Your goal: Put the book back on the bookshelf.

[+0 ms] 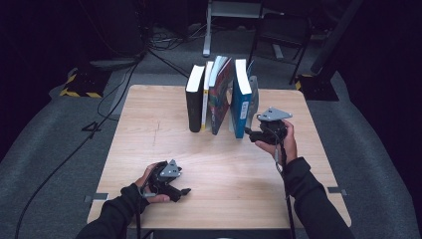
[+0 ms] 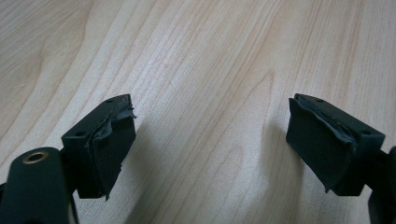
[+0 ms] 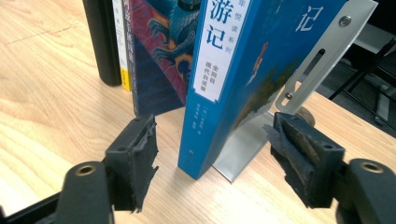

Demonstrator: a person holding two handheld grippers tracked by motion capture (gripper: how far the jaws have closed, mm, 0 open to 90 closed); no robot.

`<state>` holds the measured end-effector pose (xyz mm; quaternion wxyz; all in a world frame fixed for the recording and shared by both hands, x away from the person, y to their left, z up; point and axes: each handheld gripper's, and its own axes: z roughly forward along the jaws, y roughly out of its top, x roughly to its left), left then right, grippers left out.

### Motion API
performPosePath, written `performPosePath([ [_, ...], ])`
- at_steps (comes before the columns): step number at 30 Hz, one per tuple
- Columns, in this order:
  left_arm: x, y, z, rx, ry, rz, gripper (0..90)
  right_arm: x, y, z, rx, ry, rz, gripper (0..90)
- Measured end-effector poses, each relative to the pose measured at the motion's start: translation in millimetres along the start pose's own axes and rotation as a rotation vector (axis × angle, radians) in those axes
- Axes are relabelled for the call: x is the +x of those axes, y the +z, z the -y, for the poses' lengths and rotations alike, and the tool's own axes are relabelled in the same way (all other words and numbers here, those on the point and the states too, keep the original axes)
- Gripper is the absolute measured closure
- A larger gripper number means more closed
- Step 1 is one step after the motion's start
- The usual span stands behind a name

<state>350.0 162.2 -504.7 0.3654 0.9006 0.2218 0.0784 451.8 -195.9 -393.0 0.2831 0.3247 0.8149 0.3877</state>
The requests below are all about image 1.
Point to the yellow book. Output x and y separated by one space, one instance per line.
206 96

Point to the black hardcover book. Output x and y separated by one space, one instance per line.
195 106

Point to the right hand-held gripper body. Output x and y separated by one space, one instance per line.
273 114

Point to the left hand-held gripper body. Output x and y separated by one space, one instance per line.
170 170

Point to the yellow black striped stand base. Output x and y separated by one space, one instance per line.
318 89
83 84

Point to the grey metal desk frame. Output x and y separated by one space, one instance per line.
207 33

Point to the red and blue illustrated book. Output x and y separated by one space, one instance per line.
219 103

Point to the person's left hand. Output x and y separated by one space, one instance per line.
141 181

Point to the dark slanted pole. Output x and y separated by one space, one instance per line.
335 36

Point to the grey tape strip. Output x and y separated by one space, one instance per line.
96 197
338 191

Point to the black chair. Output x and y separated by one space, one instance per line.
282 30

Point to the metal expandable book rack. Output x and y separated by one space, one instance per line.
254 96

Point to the person's right hand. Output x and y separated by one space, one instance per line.
290 146

